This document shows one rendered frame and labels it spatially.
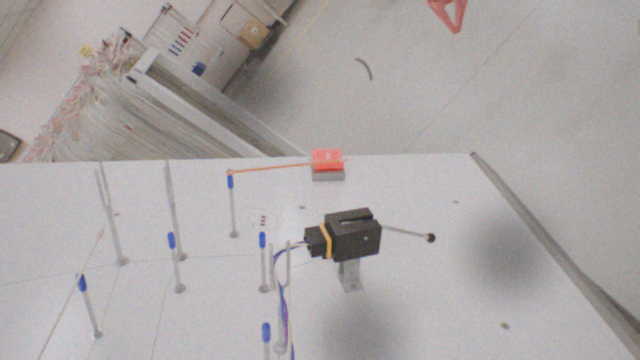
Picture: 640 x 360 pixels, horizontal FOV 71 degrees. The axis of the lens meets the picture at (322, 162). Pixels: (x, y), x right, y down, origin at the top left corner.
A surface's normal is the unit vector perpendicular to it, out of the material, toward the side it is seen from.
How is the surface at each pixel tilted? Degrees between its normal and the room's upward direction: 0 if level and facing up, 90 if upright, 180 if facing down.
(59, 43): 90
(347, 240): 99
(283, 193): 50
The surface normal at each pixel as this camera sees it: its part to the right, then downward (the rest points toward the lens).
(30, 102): 0.18, 0.41
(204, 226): 0.04, -0.87
